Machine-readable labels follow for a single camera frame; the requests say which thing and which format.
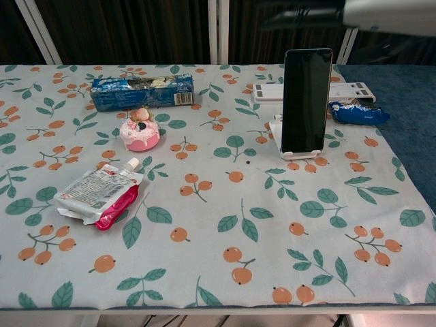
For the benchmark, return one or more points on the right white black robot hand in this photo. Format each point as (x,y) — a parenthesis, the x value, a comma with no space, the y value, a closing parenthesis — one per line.
(381,13)

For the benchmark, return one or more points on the black smartphone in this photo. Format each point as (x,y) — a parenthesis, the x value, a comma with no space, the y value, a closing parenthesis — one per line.
(304,102)

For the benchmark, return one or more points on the white folded bar stand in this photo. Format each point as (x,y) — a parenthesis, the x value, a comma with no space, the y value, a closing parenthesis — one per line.
(269,92)

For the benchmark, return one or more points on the white phone stand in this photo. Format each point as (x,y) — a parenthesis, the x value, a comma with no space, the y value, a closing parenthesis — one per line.
(275,131)

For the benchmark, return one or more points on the blue felt table mat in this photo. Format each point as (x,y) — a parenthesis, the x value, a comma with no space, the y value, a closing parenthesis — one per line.
(402,102)

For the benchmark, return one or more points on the blue snack packet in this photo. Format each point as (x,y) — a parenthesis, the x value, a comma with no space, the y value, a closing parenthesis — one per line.
(357,114)

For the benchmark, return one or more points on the floral fruit print tablecloth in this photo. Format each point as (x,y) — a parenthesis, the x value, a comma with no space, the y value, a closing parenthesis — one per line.
(211,204)

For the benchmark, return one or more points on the blue cookie box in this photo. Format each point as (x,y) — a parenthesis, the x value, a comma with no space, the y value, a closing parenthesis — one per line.
(136,97)

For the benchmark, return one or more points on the dark pleated curtain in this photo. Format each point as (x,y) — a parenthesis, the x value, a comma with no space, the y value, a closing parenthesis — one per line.
(119,30)

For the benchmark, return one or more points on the pink toy cake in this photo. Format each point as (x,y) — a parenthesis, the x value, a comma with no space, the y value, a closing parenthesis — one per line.
(139,134)

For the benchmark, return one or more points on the white pink drink pouch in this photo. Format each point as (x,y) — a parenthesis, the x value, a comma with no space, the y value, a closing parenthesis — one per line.
(92,190)

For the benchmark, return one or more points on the white frame pole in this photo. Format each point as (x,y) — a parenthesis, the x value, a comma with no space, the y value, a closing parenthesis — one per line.
(39,30)
(347,44)
(218,30)

